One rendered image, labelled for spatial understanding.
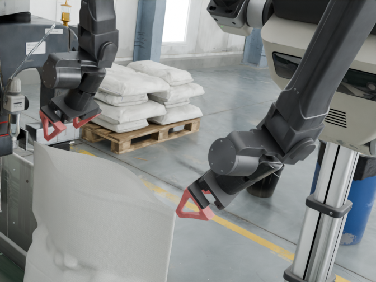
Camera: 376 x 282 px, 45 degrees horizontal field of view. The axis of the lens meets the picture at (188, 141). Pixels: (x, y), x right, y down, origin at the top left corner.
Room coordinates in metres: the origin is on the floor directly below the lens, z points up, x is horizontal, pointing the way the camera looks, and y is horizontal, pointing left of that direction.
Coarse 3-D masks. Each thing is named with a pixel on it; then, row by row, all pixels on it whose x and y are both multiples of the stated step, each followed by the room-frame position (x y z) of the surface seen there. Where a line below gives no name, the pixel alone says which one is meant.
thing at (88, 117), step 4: (88, 112) 0.99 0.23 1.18; (92, 112) 1.00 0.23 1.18; (96, 112) 1.02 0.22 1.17; (100, 112) 1.04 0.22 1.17; (80, 116) 0.99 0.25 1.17; (84, 116) 0.98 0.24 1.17; (88, 116) 1.00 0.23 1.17; (92, 116) 1.03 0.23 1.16; (76, 120) 1.05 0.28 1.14; (84, 120) 1.04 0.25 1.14; (88, 120) 1.04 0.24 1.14; (76, 124) 1.05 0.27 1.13; (80, 124) 1.05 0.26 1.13; (76, 128) 1.06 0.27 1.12
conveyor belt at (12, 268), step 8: (0, 256) 1.51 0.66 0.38; (0, 264) 1.47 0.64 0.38; (8, 264) 1.47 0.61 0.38; (0, 272) 1.42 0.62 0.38; (8, 272) 1.43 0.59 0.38; (16, 272) 1.43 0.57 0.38; (24, 272) 1.44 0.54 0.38; (0, 280) 1.38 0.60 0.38; (8, 280) 1.38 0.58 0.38; (16, 280) 1.39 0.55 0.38
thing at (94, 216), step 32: (64, 160) 1.07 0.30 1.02; (96, 160) 1.05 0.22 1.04; (32, 192) 1.10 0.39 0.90; (64, 192) 0.92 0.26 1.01; (96, 192) 0.88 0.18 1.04; (128, 192) 1.00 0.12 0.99; (64, 224) 0.91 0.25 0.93; (96, 224) 0.87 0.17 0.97; (128, 224) 0.86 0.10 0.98; (160, 224) 0.84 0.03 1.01; (32, 256) 0.98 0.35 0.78; (64, 256) 0.91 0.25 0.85; (96, 256) 0.87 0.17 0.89; (128, 256) 0.86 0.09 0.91; (160, 256) 0.84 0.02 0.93
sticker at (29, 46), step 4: (28, 44) 1.12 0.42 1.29; (32, 44) 1.13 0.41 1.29; (36, 44) 1.14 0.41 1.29; (40, 44) 1.15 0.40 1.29; (44, 44) 1.16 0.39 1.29; (28, 48) 1.12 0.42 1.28; (32, 48) 1.13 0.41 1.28; (40, 48) 1.15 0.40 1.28; (44, 48) 1.16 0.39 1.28; (28, 52) 1.12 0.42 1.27; (36, 52) 1.14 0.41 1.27; (40, 52) 1.15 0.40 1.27; (44, 52) 1.16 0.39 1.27
